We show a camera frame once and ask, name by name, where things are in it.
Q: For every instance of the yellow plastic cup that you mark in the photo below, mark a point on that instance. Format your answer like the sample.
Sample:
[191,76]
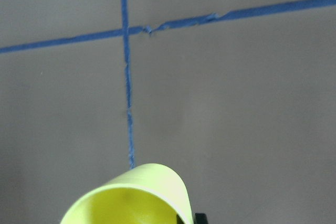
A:
[149,193]

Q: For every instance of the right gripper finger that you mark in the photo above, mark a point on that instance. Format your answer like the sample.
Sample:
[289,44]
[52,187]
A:
[199,218]

